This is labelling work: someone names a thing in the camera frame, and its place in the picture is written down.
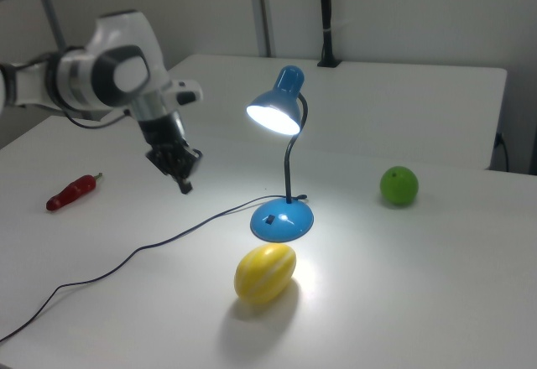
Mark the green ball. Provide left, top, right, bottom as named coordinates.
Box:
left=379, top=165, right=420, bottom=207

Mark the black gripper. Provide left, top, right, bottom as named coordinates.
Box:
left=138, top=110, right=205, bottom=195

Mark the red toy chili pepper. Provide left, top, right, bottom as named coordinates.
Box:
left=45, top=172, right=104, bottom=213

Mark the black lamp power cable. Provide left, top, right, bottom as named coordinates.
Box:
left=0, top=193, right=308, bottom=345

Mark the yellow toy melon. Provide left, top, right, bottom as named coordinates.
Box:
left=233, top=243, right=298, bottom=305

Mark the thin grey partition post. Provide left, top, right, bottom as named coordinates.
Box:
left=36, top=0, right=69, bottom=51

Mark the black wall socket cable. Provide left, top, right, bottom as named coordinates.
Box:
left=494, top=132, right=511, bottom=173

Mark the blue desk lamp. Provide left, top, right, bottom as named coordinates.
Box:
left=245, top=65, right=315, bottom=243

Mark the black clamped camera pole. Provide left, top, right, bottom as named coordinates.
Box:
left=316, top=0, right=343, bottom=69

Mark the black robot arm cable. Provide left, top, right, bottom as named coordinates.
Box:
left=62, top=107, right=132, bottom=130

